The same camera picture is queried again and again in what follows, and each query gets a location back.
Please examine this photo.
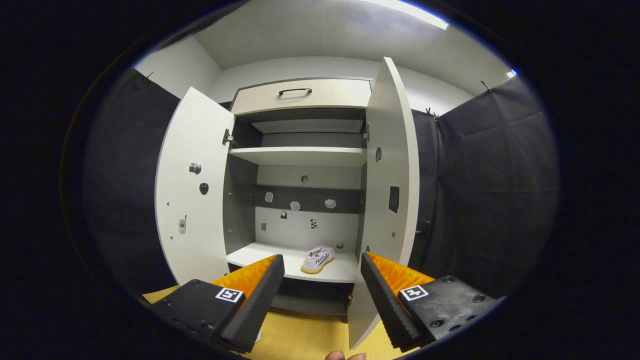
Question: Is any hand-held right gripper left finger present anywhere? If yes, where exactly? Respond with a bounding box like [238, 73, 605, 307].
[150, 254, 286, 353]

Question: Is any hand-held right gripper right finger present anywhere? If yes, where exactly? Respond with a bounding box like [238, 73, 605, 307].
[360, 251, 501, 352]

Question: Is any white shoe cabinet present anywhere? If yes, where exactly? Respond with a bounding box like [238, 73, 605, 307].
[222, 77, 373, 317]

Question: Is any white cabinet door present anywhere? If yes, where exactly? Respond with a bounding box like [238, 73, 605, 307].
[154, 86, 237, 287]
[347, 56, 421, 351]

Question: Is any white cabinet shelf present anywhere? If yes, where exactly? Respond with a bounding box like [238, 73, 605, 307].
[227, 146, 368, 168]
[226, 242, 361, 284]
[250, 118, 365, 135]

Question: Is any white cabinet drawer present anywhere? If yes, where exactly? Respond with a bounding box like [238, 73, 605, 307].
[230, 78, 372, 117]

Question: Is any black backdrop cloth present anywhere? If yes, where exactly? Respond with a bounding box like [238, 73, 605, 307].
[82, 68, 182, 296]
[410, 75, 561, 301]

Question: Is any long ceiling light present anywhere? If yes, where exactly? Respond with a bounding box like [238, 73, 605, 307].
[360, 0, 450, 31]

